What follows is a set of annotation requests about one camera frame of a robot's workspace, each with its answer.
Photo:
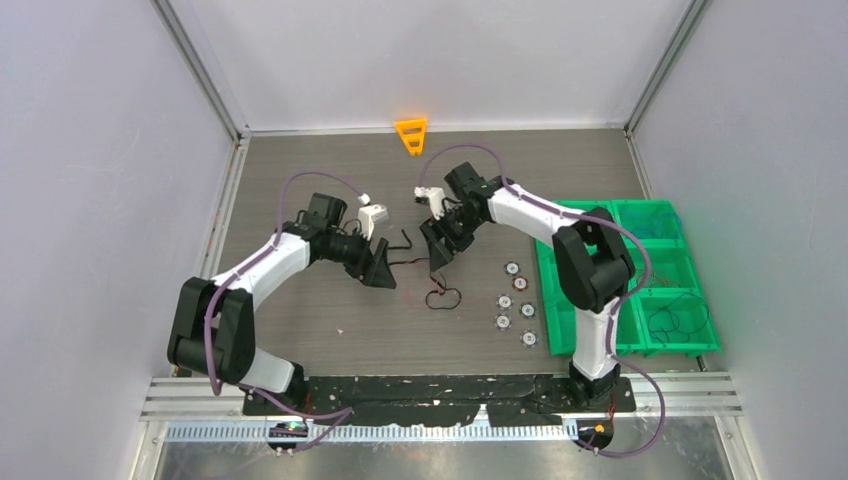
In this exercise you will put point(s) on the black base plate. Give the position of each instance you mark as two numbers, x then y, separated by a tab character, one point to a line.
444	400

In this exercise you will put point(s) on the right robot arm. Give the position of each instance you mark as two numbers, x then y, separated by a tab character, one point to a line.
593	264

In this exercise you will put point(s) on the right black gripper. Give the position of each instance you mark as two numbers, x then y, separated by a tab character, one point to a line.
441	253

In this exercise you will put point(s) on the blue poker chip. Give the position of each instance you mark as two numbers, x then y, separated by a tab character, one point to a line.
529	338
503	322
504	302
512	268
527	310

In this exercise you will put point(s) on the orange triangular plastic stand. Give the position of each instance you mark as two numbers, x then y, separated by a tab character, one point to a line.
412	134

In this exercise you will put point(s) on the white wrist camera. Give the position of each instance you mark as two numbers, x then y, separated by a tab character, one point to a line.
432	197
369	215

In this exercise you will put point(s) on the brown poker chip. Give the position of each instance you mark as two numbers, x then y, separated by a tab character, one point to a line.
519	283

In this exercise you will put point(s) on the aluminium rail frame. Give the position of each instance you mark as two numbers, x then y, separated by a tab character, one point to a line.
191	414

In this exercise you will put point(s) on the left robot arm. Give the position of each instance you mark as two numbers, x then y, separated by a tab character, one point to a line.
213	331

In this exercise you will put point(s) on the green compartment bin tray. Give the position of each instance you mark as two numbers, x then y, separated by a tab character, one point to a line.
669	316

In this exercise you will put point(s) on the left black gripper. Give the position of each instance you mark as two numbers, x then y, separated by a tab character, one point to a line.
369	268

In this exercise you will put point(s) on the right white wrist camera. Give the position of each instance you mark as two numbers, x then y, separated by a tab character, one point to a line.
432	197

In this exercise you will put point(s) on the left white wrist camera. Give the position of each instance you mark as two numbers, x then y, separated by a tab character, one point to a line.
369	215

